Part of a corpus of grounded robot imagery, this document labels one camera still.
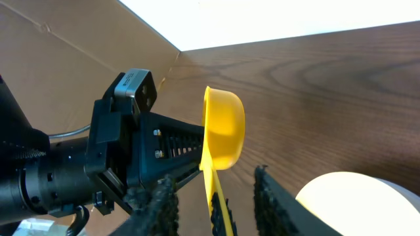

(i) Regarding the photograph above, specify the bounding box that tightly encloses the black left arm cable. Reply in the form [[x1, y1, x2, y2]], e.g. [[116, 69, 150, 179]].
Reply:
[[48, 123, 91, 139]]

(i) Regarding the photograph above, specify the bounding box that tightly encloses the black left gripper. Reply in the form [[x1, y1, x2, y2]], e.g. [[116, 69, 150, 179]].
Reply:
[[84, 73, 204, 214]]

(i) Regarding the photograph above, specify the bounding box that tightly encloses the brown cardboard panel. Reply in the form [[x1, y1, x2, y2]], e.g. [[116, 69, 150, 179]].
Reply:
[[1, 0, 179, 134]]

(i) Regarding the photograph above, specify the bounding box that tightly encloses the yellow plastic measuring scoop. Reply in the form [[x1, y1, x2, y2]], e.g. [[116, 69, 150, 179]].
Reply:
[[199, 87, 245, 235]]

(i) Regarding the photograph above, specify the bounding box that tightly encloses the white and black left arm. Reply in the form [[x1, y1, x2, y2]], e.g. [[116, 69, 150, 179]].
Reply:
[[1, 70, 204, 224]]

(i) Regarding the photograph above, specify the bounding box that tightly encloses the pale yellow bowl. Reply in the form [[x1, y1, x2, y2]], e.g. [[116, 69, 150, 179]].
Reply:
[[295, 172, 419, 236]]

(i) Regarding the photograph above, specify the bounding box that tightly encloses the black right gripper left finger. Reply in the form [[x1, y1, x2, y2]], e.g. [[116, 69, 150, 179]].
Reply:
[[111, 175, 179, 236]]

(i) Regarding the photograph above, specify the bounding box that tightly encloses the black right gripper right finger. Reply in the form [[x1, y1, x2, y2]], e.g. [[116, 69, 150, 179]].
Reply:
[[254, 166, 339, 236]]

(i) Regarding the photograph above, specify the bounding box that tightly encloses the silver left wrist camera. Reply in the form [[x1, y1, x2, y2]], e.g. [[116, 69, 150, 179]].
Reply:
[[114, 68, 157, 111]]

